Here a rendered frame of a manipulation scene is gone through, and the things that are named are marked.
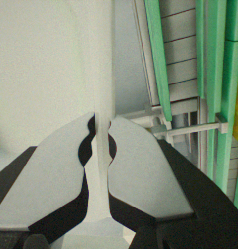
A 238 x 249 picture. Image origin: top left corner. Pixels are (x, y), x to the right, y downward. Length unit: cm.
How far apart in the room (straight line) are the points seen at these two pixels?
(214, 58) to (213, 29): 3
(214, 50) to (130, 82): 26
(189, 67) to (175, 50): 4
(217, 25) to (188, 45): 9
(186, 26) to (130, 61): 18
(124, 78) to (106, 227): 78
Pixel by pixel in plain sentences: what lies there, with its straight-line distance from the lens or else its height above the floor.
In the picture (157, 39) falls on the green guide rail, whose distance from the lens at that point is 25.
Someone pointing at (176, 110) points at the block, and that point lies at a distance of 38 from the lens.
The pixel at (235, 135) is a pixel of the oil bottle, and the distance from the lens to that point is 35.
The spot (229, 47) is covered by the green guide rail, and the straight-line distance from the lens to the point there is 29.
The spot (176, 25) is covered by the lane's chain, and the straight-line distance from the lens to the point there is 34.
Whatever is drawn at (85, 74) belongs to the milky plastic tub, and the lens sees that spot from 17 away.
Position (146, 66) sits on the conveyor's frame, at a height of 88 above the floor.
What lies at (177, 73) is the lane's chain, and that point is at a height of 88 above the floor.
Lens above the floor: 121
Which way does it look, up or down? 58 degrees down
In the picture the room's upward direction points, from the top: 174 degrees counter-clockwise
